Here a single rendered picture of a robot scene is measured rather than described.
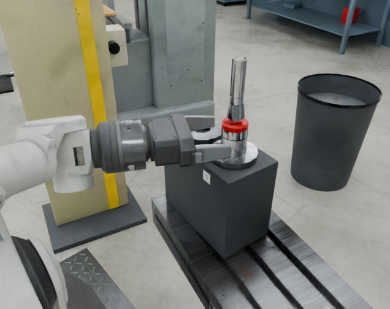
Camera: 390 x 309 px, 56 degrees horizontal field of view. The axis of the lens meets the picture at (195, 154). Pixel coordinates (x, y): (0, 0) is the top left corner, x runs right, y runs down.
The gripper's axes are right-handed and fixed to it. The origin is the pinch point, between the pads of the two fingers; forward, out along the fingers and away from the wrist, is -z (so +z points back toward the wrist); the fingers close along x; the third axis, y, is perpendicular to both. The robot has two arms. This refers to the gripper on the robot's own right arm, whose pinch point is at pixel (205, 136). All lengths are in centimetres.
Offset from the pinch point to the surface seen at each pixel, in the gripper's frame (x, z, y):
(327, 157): 107, -103, 89
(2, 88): 323, 127, 115
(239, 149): -2.4, -5.6, 2.1
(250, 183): -5.9, -6.9, 7.1
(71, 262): 46, 39, 76
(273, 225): -1.2, -15.2, 23.5
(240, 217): -6.6, -5.2, 14.1
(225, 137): -1.2, -3.3, -0.1
